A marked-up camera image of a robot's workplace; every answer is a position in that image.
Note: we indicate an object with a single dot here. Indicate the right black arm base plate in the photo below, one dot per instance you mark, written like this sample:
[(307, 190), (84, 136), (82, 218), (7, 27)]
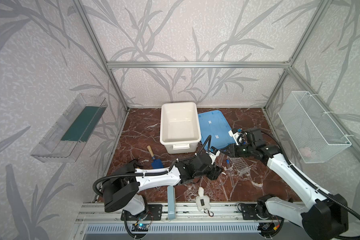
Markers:
[(248, 212)]

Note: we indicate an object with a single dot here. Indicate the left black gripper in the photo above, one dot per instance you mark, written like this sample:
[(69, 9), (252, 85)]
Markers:
[(211, 168)]

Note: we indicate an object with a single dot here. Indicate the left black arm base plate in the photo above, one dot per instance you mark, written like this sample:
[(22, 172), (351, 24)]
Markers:
[(154, 212)]

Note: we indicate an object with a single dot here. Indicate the white plastic storage bin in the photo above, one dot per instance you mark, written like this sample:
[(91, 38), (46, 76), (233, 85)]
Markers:
[(179, 128)]

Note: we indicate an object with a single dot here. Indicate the clear test tube rack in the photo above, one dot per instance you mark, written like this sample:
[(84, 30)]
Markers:
[(239, 167)]

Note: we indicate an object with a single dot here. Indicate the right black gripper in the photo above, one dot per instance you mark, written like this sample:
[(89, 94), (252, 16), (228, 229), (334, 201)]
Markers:
[(232, 150)]

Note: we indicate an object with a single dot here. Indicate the pink object in basket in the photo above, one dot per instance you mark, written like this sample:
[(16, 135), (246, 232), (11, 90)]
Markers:
[(306, 152)]

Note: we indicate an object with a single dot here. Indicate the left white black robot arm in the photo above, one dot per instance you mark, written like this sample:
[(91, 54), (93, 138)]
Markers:
[(120, 191)]

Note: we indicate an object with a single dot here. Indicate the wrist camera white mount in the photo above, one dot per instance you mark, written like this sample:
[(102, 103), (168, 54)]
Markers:
[(238, 136), (214, 151)]

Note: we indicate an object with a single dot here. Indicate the white wire mesh basket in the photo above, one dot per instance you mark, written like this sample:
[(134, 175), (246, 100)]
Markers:
[(310, 125)]

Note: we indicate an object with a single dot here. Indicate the blue plastic bin lid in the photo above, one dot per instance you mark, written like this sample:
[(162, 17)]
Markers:
[(215, 124)]

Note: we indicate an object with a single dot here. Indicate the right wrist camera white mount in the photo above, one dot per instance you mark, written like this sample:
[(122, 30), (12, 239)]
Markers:
[(238, 136)]

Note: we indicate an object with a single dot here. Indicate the clear acrylic wall shelf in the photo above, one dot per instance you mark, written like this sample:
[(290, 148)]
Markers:
[(67, 138)]

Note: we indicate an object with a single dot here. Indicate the aluminium front rail frame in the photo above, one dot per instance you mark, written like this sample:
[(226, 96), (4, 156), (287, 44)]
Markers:
[(185, 212)]

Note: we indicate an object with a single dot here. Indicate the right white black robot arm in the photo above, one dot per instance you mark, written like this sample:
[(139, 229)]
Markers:
[(323, 216)]

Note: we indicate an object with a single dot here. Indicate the blue garden trowel wooden handle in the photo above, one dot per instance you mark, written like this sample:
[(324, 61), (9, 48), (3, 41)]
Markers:
[(156, 163)]

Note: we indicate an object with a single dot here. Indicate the white plastic squeeze bottle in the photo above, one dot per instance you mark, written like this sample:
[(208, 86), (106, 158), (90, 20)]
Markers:
[(202, 200)]

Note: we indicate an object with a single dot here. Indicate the green circuit board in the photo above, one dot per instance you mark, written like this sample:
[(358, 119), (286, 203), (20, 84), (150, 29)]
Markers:
[(140, 227)]

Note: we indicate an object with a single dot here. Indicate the light blue standing block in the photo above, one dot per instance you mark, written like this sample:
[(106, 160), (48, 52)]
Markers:
[(171, 203)]

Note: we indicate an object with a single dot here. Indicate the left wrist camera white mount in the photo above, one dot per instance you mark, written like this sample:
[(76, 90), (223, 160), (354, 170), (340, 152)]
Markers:
[(214, 151)]

